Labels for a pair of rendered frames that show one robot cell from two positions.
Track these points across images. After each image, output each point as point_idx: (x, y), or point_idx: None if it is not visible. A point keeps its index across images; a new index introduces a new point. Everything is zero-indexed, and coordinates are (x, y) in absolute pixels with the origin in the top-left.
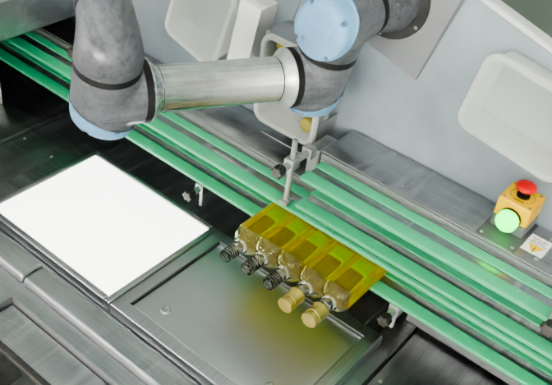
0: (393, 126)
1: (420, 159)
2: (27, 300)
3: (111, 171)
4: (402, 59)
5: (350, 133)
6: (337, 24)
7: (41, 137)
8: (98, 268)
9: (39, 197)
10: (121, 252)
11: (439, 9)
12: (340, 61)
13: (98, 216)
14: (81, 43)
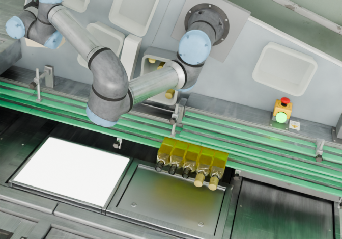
0: (212, 86)
1: (228, 99)
2: (60, 222)
3: (63, 143)
4: (216, 54)
5: (191, 94)
6: (203, 45)
7: (10, 135)
8: (88, 194)
9: (34, 167)
10: (94, 183)
11: (233, 29)
12: (201, 62)
13: (72, 168)
14: (103, 81)
